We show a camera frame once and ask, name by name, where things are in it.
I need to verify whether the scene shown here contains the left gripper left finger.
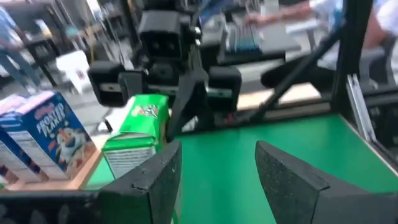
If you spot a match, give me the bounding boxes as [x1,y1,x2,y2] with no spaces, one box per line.
[0,140,183,224]

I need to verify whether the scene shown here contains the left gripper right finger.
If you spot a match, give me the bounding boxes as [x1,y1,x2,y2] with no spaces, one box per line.
[254,140,398,224]

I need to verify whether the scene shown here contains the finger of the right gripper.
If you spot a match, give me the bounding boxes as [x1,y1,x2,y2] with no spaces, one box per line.
[119,72,144,105]
[167,70,216,143]

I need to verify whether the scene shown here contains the Apple Jacks cereal box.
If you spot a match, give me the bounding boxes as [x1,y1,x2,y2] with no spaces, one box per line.
[101,94,171,180]

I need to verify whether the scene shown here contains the Frosted Flakes cereal box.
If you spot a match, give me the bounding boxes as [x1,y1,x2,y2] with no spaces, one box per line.
[4,91,98,182]
[0,94,35,185]

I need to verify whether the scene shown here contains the black keyboard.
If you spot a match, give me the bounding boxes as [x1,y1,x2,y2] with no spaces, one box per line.
[226,22,264,54]

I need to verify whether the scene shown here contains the black desk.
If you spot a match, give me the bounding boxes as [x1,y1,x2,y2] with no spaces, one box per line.
[198,12,302,67]

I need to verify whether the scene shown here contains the green table mat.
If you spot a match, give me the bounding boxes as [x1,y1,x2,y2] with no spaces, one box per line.
[83,113,398,224]

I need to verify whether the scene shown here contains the person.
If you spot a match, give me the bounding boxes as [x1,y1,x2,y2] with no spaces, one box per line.
[244,0,398,91]
[0,6,43,94]

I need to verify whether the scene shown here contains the wooden shelf black frame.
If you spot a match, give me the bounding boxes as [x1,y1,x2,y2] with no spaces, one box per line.
[6,133,105,191]

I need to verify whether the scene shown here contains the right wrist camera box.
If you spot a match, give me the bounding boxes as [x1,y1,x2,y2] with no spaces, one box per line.
[137,10,191,60]

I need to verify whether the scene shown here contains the black metal table frame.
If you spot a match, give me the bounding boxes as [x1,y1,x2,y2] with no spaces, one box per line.
[214,0,398,175]

